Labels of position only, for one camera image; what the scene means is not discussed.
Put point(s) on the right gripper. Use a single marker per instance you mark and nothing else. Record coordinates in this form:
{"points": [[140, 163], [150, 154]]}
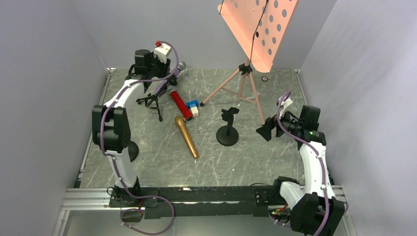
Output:
{"points": [[279, 125]]}

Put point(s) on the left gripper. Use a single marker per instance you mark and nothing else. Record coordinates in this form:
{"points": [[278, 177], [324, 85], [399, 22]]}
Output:
{"points": [[159, 70]]}

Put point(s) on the purple glitter microphone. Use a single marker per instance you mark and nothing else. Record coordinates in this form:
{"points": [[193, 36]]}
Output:
{"points": [[172, 80]]}

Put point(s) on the black tripod shock-mount stand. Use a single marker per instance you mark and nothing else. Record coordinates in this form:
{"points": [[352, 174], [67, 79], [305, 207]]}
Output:
{"points": [[151, 102]]}

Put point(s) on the red glitter microphone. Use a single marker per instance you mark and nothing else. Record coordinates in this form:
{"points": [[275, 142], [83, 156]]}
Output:
{"points": [[179, 103]]}

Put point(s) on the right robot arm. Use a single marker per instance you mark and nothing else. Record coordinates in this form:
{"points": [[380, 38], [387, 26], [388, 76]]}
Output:
{"points": [[314, 208]]}

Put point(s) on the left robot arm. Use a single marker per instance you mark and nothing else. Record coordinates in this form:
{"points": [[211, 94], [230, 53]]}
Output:
{"points": [[110, 125]]}

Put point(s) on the black round-base mic stand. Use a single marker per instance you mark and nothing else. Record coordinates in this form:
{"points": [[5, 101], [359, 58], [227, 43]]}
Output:
{"points": [[227, 135]]}

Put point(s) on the pink music stand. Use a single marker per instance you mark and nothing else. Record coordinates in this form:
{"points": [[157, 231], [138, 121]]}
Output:
{"points": [[259, 26]]}

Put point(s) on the blue white toy block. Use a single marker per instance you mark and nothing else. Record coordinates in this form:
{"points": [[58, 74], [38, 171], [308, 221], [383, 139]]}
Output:
{"points": [[193, 107]]}

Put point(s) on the gold microphone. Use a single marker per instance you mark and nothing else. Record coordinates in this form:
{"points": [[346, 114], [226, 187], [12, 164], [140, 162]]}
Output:
{"points": [[181, 125]]}

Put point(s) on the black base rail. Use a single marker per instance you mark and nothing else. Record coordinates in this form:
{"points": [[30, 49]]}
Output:
{"points": [[255, 200]]}

